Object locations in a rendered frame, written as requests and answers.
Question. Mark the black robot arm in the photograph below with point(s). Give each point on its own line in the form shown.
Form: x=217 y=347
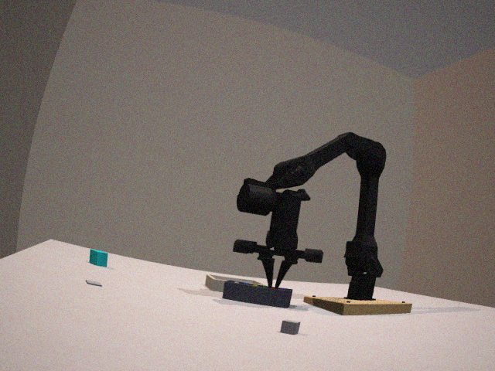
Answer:
x=261 y=198

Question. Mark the teal cube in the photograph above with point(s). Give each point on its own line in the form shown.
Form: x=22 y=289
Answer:
x=98 y=257

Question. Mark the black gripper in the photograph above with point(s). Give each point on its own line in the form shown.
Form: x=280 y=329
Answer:
x=281 y=235

